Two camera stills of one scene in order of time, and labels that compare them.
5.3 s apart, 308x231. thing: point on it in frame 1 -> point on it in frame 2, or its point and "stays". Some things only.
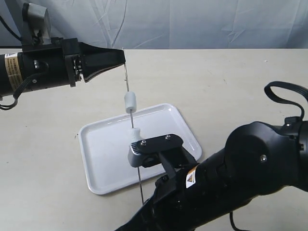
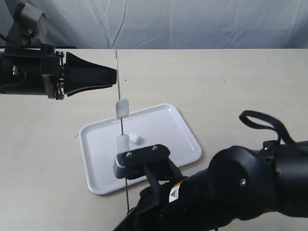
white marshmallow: (130, 102) -> (122, 108)
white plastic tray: (105, 145) stays
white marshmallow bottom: (133, 134) -> (122, 143)
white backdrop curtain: (171, 24) stays
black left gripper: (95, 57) -> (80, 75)
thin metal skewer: (132, 122) -> (121, 121)
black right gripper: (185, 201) stays
